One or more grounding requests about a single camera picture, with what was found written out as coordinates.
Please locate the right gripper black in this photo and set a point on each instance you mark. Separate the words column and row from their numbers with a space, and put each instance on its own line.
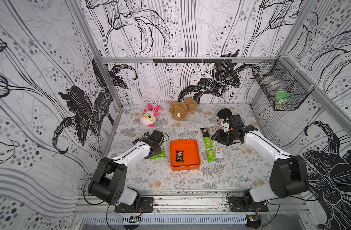
column 226, row 137

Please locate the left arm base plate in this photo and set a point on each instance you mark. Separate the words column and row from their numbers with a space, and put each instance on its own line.
column 140, row 205

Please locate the black cookie packet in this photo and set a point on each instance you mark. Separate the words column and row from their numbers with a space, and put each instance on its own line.
column 205, row 132
column 179, row 156

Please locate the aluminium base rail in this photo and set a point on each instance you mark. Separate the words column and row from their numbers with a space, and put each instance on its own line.
column 190, row 202

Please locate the white cookie packet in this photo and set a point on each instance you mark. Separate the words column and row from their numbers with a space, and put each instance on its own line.
column 212, row 128
column 219, row 153

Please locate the orange storage box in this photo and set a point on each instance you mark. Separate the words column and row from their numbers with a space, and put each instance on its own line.
column 192, row 159

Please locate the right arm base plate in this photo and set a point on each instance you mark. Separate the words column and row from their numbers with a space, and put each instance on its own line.
column 240, row 204

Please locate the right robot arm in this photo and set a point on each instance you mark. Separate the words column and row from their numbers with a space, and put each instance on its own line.
column 289, row 174

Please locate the black-haired doll orange dress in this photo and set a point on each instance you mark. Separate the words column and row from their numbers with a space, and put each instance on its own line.
column 223, row 115

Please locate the brown teddy bear plush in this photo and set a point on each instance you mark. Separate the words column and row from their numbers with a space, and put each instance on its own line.
column 180, row 110

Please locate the black wire basket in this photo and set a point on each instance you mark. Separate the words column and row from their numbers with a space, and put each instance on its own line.
column 273, row 76

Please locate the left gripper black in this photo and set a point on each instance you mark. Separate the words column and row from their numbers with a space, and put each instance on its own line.
column 158, row 151

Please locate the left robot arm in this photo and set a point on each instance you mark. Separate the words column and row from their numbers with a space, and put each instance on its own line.
column 108, row 181

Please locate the green lid jar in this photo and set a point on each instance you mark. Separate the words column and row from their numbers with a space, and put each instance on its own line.
column 281, row 98

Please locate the pink white owl plush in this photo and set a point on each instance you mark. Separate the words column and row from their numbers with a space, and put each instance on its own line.
column 149, row 115

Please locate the green cookie packet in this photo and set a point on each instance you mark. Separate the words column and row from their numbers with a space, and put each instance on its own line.
column 161, row 155
column 211, row 155
column 208, row 142

